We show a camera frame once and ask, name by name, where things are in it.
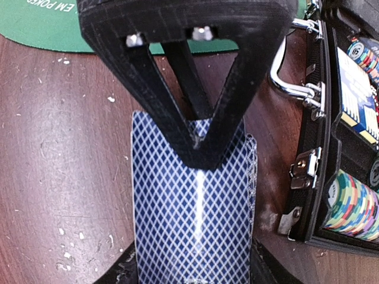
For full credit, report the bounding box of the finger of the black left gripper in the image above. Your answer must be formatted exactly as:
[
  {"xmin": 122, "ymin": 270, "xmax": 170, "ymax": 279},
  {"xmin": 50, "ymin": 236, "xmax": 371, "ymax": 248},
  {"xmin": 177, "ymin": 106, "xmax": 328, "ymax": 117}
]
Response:
[{"xmin": 77, "ymin": 1, "xmax": 298, "ymax": 170}]

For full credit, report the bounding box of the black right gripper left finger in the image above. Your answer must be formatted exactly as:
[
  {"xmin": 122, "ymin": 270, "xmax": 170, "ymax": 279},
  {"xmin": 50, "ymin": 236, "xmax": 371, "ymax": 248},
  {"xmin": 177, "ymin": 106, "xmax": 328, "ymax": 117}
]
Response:
[{"xmin": 94, "ymin": 242, "xmax": 138, "ymax": 284}]

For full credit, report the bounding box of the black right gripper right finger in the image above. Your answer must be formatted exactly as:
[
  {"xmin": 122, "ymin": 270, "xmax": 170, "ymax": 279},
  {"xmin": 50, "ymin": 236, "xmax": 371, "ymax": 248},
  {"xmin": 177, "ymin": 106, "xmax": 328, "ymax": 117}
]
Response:
[{"xmin": 250, "ymin": 237, "xmax": 296, "ymax": 283}]

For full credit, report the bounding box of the black poker chip case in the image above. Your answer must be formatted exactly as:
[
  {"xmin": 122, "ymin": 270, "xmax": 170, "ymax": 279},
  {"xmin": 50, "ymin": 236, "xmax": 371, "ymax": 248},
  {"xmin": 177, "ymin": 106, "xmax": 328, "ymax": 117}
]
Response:
[{"xmin": 269, "ymin": 1, "xmax": 378, "ymax": 257}]

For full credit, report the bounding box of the grey playing card deck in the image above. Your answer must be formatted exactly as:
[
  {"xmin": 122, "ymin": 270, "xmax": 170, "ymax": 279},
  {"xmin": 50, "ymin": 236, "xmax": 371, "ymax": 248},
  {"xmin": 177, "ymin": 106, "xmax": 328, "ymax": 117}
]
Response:
[{"xmin": 245, "ymin": 134, "xmax": 258, "ymax": 235}]

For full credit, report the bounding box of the poker chip row right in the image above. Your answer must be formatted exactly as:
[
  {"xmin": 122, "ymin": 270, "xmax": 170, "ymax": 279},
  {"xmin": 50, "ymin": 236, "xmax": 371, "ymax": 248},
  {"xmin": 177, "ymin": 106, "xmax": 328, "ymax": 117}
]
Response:
[{"xmin": 324, "ymin": 170, "xmax": 378, "ymax": 243}]

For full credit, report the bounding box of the poker chip row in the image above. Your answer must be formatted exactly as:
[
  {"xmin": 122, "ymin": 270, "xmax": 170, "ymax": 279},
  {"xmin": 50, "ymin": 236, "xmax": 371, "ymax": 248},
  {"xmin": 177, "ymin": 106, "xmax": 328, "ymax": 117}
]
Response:
[
  {"xmin": 324, "ymin": 170, "xmax": 378, "ymax": 243},
  {"xmin": 347, "ymin": 37, "xmax": 378, "ymax": 89}
]

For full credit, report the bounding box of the green round poker mat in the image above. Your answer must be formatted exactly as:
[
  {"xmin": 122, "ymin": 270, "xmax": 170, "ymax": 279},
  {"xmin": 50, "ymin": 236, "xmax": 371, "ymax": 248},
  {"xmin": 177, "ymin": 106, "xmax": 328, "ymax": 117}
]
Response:
[{"xmin": 1, "ymin": 1, "xmax": 239, "ymax": 60}]

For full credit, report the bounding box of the blue boxed card deck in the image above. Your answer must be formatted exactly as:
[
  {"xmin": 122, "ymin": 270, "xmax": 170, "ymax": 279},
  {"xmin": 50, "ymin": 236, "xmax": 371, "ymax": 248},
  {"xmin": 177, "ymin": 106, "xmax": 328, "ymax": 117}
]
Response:
[{"xmin": 338, "ymin": 48, "xmax": 378, "ymax": 144}]

